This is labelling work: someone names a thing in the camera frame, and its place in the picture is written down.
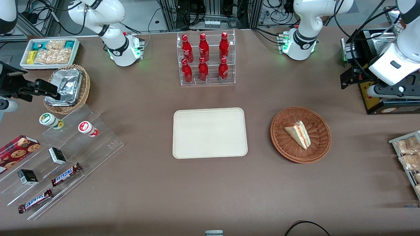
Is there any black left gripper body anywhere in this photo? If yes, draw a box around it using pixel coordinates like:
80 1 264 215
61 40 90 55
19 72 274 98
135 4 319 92
352 66 371 84

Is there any triangle sandwich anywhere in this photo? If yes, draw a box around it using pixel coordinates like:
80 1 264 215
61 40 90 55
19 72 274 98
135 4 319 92
284 120 311 150

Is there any white rectangular snack tray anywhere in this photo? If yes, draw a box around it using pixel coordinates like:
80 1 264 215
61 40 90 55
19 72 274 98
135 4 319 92
20 38 80 70

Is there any light wicker basket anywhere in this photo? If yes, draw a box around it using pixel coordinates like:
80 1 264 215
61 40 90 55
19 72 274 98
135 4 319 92
43 64 91 115

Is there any brown wicker basket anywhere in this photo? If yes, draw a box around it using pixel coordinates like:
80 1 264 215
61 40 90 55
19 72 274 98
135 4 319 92
270 106 331 164

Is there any cream plastic tray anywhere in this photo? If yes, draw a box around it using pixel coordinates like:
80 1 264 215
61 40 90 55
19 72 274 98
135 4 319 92
173 108 248 159

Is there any aluminium foil container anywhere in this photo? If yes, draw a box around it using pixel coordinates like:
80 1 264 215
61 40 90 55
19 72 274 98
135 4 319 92
45 94 74 107
52 68 82 104

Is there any green lid snack cup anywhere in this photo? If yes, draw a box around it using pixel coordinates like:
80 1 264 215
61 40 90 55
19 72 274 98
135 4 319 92
39 113 64 130

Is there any black hot food warmer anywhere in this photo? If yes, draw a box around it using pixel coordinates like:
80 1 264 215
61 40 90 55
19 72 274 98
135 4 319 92
340 28 420 115

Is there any large rice cracker bag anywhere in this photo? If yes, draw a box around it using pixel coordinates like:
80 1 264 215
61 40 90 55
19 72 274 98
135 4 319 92
34 49 71 65

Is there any steel warmer pan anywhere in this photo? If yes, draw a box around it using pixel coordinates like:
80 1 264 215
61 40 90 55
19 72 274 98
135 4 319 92
372 31 399 50

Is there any small rice cracker bag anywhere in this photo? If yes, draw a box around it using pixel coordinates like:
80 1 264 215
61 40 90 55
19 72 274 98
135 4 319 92
46 40 66 50

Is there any red lid snack cup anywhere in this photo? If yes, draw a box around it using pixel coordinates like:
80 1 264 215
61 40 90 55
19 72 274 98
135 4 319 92
78 121 99 137

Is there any small black box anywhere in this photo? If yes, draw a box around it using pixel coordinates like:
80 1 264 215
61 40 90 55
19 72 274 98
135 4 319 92
17 169 39 185
49 147 67 165

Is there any red tartan cookie box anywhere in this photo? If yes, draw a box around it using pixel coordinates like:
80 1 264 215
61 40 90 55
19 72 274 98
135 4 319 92
0 135 41 174

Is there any clear acrylic stepped display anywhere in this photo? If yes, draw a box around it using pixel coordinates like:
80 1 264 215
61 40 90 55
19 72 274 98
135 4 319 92
0 104 124 221

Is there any Snickers chocolate bar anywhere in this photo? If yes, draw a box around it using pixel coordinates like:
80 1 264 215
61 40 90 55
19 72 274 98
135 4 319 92
18 188 53 214
51 163 82 187

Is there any red cola bottle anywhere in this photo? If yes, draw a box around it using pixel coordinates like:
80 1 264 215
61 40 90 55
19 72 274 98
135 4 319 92
181 34 194 63
198 57 209 82
218 57 229 81
181 59 193 83
199 33 210 62
219 32 230 61

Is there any clear acrylic bottle rack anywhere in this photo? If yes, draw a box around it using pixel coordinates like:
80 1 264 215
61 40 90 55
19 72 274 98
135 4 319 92
177 29 236 86

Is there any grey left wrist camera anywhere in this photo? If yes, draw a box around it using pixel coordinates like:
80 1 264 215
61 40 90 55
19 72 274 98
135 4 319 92
367 84 420 99

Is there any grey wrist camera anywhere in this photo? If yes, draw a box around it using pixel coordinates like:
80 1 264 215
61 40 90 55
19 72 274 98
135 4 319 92
367 84 420 99
0 98 19 122

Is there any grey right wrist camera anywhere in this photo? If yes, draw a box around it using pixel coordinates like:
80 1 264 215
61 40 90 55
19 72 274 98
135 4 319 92
0 98 19 122

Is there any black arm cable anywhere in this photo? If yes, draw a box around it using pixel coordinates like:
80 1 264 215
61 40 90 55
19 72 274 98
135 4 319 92
334 0 399 81

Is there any grey wire tray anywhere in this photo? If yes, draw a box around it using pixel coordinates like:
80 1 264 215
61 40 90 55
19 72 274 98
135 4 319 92
388 130 420 200

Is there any black looped cable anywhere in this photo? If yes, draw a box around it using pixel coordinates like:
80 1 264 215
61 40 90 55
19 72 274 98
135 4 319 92
284 221 332 236

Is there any aluminium frame rack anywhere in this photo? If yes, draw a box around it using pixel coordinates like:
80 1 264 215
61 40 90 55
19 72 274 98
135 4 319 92
159 0 263 30

